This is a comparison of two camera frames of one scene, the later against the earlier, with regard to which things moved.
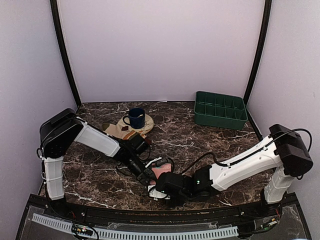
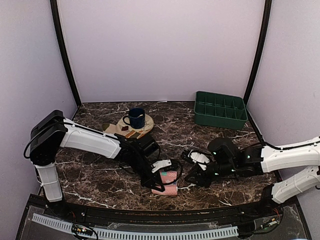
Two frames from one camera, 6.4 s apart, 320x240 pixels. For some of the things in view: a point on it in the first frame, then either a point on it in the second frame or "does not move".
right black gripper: [176, 204] -> [203, 181]
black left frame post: [58, 32] does not move
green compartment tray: [219, 110] does not move
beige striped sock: [121, 131] does not move
